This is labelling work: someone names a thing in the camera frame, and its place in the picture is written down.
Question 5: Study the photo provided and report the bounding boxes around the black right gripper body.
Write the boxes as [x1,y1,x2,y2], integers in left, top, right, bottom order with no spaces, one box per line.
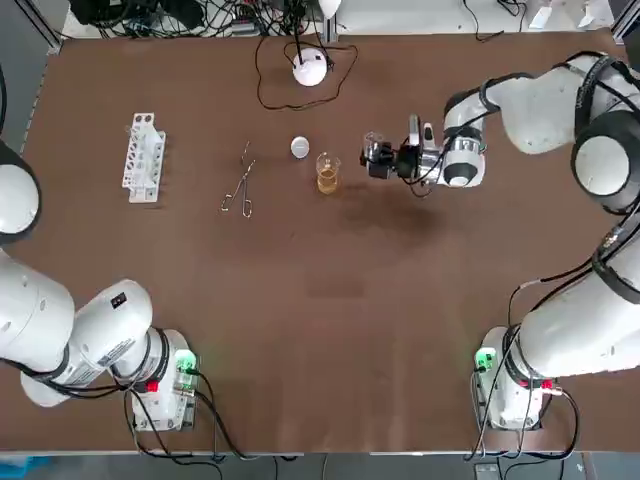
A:
[393,143,425,182]

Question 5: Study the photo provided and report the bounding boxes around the glass beaker with amber liquid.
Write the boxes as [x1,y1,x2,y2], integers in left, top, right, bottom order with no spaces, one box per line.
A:
[315,152,343,198]

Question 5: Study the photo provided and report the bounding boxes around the white desk lamp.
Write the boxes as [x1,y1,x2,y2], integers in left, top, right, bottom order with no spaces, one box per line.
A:
[284,0,343,88]

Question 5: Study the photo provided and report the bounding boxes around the metal crucible tongs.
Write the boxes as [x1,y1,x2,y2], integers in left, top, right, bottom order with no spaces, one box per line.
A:
[220,140,258,220]

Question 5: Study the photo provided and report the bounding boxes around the white test tube rack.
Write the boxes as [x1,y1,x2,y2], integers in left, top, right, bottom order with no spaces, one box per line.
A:
[121,112,167,205]

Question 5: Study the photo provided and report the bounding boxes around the black lamp cable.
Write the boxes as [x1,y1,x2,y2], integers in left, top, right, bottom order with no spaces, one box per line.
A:
[255,34,359,111]

